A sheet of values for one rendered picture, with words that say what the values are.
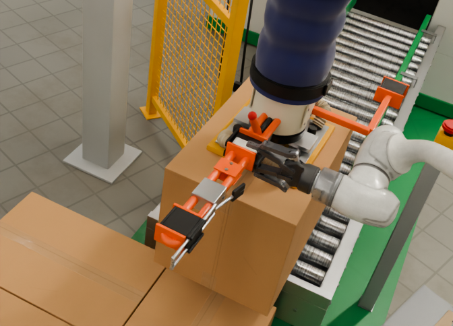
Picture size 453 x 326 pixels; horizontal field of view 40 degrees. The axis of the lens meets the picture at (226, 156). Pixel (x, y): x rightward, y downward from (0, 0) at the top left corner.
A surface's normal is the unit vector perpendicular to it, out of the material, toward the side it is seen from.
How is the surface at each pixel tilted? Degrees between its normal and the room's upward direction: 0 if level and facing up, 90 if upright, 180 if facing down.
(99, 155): 90
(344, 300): 0
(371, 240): 0
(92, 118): 90
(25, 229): 0
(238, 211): 89
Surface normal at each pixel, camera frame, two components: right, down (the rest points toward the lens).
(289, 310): -0.42, 0.54
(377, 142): -0.55, -0.67
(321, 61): 0.47, 0.42
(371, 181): 0.09, -0.63
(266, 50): -0.80, -0.04
